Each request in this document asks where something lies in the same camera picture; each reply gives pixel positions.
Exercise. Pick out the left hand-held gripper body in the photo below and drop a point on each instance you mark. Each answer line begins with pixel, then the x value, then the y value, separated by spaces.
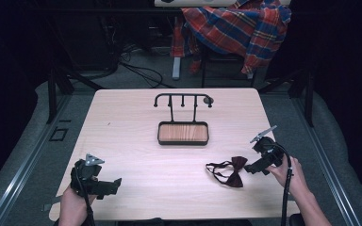
pixel 86 177

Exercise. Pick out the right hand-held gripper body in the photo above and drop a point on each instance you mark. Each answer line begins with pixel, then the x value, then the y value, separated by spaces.
pixel 268 150

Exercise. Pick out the dark red bow tie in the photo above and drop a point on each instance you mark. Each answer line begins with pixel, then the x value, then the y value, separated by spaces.
pixel 235 175

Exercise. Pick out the person's right hand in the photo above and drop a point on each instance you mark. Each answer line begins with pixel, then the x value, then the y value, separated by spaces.
pixel 290 175

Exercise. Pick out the person's left hand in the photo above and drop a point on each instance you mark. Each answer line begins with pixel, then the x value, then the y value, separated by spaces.
pixel 74 204

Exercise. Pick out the black metal stand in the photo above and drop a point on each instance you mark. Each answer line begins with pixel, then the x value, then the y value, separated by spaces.
pixel 52 94
pixel 308 97

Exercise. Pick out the black hook rack wooden tray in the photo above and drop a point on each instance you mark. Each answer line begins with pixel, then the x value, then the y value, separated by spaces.
pixel 183 133

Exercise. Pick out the black chair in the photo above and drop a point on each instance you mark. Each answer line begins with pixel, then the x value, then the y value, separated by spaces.
pixel 226 61

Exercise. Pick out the red blue plaid shirt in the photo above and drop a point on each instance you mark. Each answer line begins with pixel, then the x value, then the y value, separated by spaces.
pixel 242 28

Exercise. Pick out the aluminium rail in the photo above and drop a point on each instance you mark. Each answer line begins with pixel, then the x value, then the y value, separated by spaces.
pixel 330 169
pixel 25 163

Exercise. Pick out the white post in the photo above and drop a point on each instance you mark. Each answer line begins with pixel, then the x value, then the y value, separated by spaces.
pixel 176 67

